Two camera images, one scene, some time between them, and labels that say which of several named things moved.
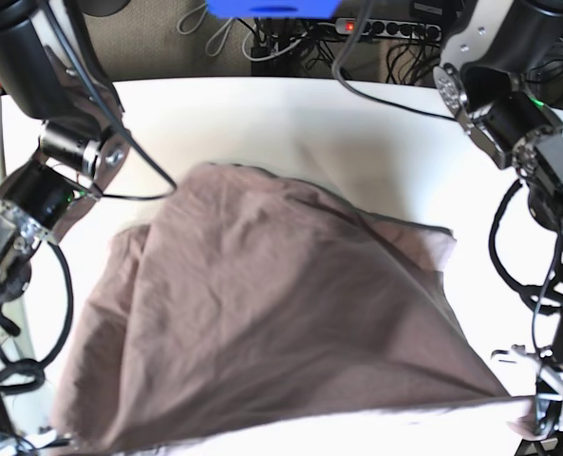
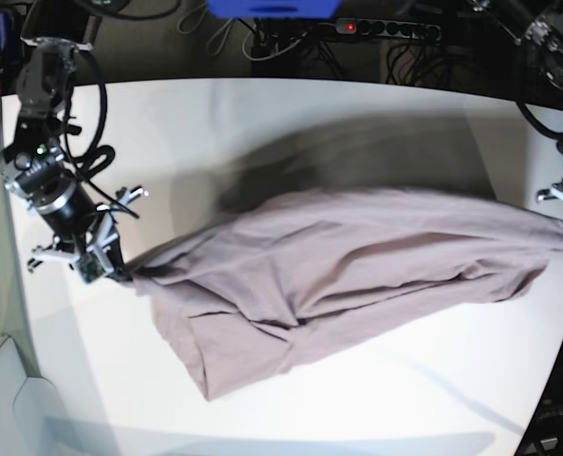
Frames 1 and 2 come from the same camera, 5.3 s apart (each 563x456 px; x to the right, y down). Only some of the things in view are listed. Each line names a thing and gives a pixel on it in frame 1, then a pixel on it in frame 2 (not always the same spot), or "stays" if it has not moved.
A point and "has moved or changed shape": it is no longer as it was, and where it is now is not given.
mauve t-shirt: (254, 293) has moved or changed shape
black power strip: (389, 28) stays
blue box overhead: (272, 9) stays
